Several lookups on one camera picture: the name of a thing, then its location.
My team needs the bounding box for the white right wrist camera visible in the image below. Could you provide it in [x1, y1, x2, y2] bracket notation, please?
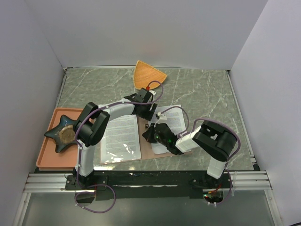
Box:
[156, 112, 167, 124]

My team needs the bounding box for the white printed paper stack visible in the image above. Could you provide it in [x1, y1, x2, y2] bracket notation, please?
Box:
[151, 105, 186, 155]

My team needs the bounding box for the white printed paper sheet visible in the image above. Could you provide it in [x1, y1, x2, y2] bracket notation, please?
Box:
[100, 115, 142, 164]

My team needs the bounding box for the dark teal star dish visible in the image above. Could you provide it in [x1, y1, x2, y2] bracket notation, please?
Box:
[44, 115, 77, 153]

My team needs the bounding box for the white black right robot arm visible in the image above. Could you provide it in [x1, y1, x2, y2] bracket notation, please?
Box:
[142, 118, 241, 188]

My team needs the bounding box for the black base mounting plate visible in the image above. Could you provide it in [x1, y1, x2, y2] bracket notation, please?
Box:
[65, 170, 231, 201]

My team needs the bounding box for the aluminium frame rail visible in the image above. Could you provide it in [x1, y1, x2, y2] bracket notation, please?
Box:
[23, 171, 271, 193]

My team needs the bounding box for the orange woven wicker basket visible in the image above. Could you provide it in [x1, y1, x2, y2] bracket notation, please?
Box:
[133, 60, 167, 89]

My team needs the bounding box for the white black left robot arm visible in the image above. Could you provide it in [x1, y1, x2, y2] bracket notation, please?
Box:
[73, 87, 157, 189]

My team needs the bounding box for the salmon pink plastic tray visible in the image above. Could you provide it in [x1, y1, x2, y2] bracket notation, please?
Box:
[36, 108, 82, 171]

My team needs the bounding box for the pink brown file folder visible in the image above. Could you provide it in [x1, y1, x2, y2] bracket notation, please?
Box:
[98, 113, 193, 165]

